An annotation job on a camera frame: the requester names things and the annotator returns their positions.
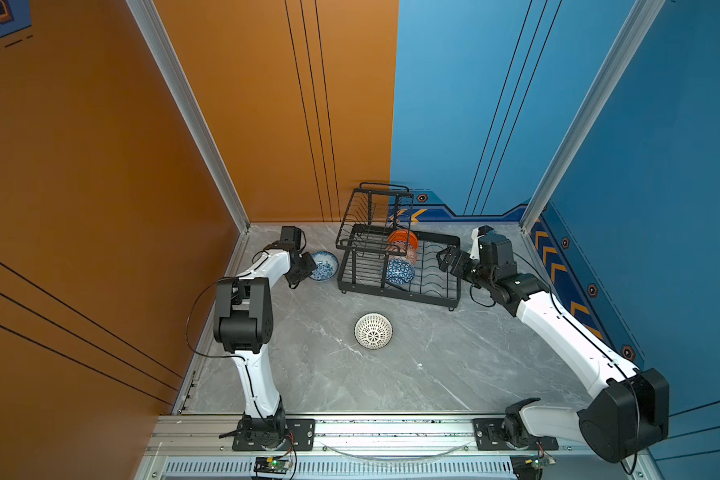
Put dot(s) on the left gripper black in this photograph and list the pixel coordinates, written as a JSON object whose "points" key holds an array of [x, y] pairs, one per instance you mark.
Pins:
{"points": [[310, 265]]}

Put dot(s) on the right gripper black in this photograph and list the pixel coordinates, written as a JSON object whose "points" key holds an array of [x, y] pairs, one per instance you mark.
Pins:
{"points": [[461, 256]]}

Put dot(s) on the blue white floral bowl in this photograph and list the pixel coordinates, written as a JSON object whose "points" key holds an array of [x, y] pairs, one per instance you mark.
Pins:
{"points": [[327, 266]]}

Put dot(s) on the dark blue geometric bowl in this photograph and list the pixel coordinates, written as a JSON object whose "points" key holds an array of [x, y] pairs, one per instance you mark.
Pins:
{"points": [[399, 271]]}

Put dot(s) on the orange plastic bowl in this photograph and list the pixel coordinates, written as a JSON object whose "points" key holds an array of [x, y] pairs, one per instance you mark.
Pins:
{"points": [[406, 236]]}

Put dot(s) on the black wire dish rack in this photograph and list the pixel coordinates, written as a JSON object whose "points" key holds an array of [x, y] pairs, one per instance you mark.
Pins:
{"points": [[384, 256]]}

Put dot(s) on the white red lattice bowl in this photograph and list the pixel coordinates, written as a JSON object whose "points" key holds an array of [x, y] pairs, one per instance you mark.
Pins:
{"points": [[373, 331]]}

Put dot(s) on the red patterned bowl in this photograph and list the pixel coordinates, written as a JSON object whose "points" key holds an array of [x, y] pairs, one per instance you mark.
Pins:
{"points": [[402, 251]]}

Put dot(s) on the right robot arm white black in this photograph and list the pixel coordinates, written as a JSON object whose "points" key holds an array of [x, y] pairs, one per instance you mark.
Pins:
{"points": [[629, 410]]}

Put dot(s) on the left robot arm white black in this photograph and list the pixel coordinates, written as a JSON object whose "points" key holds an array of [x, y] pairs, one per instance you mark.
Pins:
{"points": [[243, 324]]}

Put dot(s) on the left green circuit board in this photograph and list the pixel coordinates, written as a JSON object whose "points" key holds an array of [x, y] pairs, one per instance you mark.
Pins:
{"points": [[272, 468]]}

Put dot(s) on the right circuit board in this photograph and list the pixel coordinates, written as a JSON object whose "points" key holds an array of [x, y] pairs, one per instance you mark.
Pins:
{"points": [[531, 467]]}

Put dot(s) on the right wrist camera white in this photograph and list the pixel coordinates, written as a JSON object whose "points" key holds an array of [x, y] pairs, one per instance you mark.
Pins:
{"points": [[482, 240]]}

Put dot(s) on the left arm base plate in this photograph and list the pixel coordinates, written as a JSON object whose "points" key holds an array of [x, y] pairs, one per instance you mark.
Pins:
{"points": [[294, 433]]}

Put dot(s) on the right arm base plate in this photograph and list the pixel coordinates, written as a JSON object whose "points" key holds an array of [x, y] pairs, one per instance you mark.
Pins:
{"points": [[493, 434]]}

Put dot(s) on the aluminium front rail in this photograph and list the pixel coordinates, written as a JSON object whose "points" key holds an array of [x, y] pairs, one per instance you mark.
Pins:
{"points": [[365, 446]]}

